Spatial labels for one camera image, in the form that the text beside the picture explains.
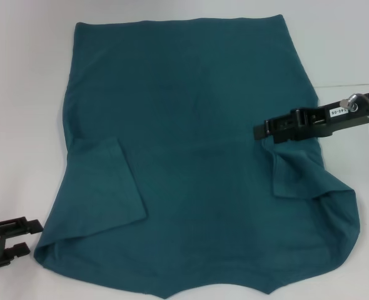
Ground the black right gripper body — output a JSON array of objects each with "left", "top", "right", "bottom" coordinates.
[{"left": 289, "top": 92, "right": 369, "bottom": 143}]

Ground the blue teal shirt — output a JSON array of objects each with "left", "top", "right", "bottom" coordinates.
[{"left": 34, "top": 14, "right": 360, "bottom": 298}]

